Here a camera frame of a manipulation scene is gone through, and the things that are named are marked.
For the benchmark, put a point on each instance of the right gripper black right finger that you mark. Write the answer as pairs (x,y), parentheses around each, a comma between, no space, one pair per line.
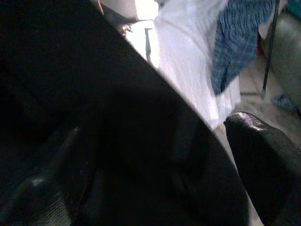
(270,176)

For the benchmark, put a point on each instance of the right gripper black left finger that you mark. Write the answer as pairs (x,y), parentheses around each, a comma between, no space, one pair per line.
(40,200)

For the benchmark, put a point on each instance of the black garment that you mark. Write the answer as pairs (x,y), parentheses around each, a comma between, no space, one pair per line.
(94,94)

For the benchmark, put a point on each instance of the dark green sofa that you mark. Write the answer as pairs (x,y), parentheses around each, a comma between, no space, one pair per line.
(289,58)

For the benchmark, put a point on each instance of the black metal drying rack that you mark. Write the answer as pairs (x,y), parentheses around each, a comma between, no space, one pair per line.
(270,47)

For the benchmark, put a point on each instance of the blue plaid shirt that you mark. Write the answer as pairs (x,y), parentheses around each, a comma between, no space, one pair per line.
(237,47)

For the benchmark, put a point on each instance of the white thin garment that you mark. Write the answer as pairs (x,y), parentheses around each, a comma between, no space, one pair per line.
(188,58)

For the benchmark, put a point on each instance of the blue hard suitcase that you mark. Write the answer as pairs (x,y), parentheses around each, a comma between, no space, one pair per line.
(295,5)

